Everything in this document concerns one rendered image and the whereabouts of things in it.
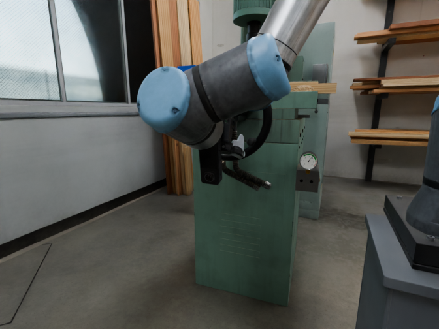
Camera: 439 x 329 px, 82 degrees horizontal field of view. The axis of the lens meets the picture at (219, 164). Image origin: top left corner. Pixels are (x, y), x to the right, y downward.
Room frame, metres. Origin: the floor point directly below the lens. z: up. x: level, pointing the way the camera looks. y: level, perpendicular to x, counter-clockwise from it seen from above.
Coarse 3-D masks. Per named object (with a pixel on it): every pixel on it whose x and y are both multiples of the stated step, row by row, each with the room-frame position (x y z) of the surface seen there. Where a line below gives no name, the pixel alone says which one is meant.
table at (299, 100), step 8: (288, 96) 0.95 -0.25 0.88; (296, 96) 0.94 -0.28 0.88; (304, 96) 0.93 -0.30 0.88; (312, 96) 0.92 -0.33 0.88; (272, 104) 0.97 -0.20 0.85; (280, 104) 0.96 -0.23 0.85; (288, 104) 0.95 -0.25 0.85; (296, 104) 0.94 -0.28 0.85; (304, 104) 0.93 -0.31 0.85; (312, 104) 0.92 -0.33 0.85
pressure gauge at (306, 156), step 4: (304, 152) 0.89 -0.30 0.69; (308, 152) 0.86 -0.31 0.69; (312, 152) 0.88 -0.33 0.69; (304, 156) 0.87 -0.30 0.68; (308, 156) 0.86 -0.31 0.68; (316, 156) 0.85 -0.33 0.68; (300, 160) 0.87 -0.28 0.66; (304, 160) 0.87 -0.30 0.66; (308, 160) 0.86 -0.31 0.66; (312, 160) 0.86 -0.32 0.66; (316, 160) 0.85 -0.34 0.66; (300, 164) 0.87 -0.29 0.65; (304, 164) 0.87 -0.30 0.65; (308, 164) 0.86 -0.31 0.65; (312, 164) 0.86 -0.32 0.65; (316, 164) 0.85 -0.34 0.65; (304, 168) 0.86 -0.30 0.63; (308, 168) 0.86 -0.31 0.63; (312, 168) 0.86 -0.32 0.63; (308, 172) 0.88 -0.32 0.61
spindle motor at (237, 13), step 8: (240, 0) 1.11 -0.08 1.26; (248, 0) 1.09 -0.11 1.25; (256, 0) 1.08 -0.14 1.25; (264, 0) 1.09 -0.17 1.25; (272, 0) 1.11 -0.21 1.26; (240, 8) 1.11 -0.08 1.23; (248, 8) 1.08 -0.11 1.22; (256, 8) 1.08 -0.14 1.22; (264, 8) 1.08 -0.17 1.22; (240, 16) 1.11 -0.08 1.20; (248, 16) 1.10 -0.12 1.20; (256, 16) 1.09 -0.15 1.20; (264, 16) 1.10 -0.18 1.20; (240, 24) 1.19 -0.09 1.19
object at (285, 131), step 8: (248, 120) 1.00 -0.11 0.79; (256, 120) 0.99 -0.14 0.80; (272, 120) 0.97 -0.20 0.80; (280, 120) 0.96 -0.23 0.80; (288, 120) 0.95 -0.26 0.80; (296, 120) 0.94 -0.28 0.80; (304, 120) 1.44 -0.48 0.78; (240, 128) 1.01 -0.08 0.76; (248, 128) 1.00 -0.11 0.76; (256, 128) 0.99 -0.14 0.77; (272, 128) 0.97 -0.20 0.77; (280, 128) 0.96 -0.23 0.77; (288, 128) 0.95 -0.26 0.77; (296, 128) 0.94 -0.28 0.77; (304, 128) 1.42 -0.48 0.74; (248, 136) 1.00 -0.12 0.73; (256, 136) 0.99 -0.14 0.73; (272, 136) 0.97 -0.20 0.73; (280, 136) 0.96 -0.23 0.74; (288, 136) 0.95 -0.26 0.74; (296, 136) 0.94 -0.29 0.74
